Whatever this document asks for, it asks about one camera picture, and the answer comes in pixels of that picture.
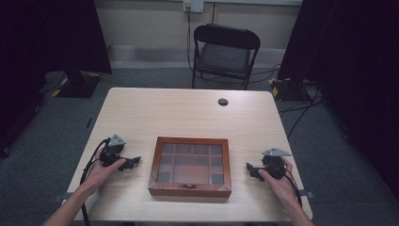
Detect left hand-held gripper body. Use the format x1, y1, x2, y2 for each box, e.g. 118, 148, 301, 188
99, 134, 127, 168

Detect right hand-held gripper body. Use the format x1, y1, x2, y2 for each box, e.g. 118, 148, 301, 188
261, 147, 293, 181

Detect wooden box with glass lid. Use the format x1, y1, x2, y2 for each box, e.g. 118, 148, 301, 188
147, 136, 232, 199

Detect person's right hand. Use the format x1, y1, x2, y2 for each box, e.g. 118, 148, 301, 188
257, 156, 299, 205

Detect person's left hand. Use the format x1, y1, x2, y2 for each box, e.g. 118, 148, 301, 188
79, 147, 127, 196

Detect black stand base yellow tape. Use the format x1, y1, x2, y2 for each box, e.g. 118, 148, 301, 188
268, 76, 313, 103

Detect black folding chair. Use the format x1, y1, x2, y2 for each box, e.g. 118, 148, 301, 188
190, 23, 262, 91

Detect dark curtain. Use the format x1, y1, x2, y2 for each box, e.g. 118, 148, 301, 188
0, 0, 113, 158
277, 0, 399, 202

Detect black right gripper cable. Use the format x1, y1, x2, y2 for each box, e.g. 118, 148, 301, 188
272, 168, 304, 209

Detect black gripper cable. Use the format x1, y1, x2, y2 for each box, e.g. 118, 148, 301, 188
272, 168, 304, 209
79, 137, 112, 226

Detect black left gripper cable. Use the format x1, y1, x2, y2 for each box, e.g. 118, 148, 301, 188
79, 137, 112, 226

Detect grey table bracket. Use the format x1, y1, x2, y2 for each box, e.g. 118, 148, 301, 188
297, 189, 316, 200

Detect black floor cables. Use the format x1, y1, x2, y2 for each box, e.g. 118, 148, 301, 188
278, 86, 326, 140

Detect black wall socket cable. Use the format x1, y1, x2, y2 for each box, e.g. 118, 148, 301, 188
185, 5, 196, 74

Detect white wall socket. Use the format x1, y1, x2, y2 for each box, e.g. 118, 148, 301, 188
183, 0, 205, 14

